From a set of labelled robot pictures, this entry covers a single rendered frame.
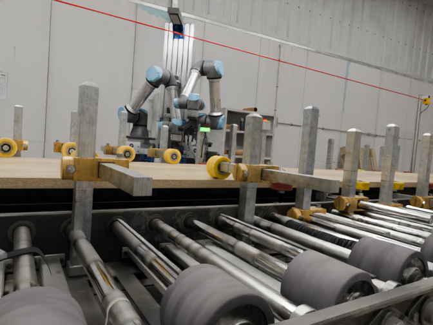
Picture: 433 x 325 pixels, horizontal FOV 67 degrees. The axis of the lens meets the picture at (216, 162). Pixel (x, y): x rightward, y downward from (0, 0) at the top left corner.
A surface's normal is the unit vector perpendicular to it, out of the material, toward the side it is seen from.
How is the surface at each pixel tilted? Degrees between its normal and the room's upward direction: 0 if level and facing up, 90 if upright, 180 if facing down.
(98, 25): 90
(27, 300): 6
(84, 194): 90
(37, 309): 2
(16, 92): 90
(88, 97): 90
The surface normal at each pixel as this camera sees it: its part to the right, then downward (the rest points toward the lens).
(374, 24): 0.47, 0.08
